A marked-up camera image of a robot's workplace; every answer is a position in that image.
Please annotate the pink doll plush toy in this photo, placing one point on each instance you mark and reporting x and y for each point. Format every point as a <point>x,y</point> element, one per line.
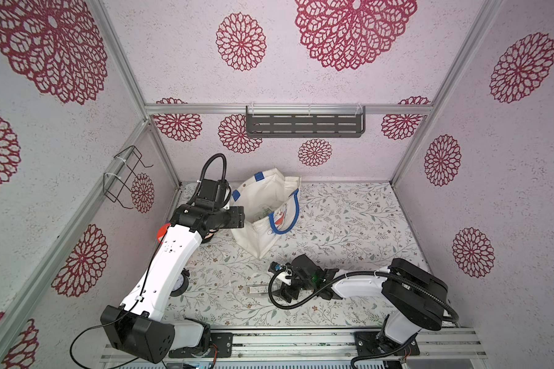
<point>209,236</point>

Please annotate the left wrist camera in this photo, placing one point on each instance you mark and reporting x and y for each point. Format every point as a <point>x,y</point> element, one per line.
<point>212,195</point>

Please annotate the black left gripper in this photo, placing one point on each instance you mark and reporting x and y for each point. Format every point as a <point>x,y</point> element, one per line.
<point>236,217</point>

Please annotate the small black alarm clock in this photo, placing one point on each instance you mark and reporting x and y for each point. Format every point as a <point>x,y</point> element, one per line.
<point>181,285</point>

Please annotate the black wire wall rack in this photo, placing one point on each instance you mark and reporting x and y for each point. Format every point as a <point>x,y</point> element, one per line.
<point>130,186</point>

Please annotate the white Doraemon canvas bag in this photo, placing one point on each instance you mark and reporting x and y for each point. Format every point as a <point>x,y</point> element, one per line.
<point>271,207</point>

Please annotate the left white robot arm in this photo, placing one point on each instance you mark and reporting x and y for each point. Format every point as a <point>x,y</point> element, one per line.
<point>136,327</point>

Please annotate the grey wall shelf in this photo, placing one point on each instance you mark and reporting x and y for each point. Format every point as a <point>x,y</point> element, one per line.
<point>308,125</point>

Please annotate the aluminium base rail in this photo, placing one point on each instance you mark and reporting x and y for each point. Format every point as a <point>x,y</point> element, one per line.
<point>339,344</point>

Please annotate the clear compass set front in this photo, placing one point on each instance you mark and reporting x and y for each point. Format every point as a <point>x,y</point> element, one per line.
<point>258,290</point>

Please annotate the red monster plush toy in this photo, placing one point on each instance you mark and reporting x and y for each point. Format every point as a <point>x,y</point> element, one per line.
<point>162,232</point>

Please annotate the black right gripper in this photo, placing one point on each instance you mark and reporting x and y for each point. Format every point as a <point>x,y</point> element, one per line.
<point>288,280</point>

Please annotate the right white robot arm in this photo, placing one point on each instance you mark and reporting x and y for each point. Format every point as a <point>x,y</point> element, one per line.
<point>419,298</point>

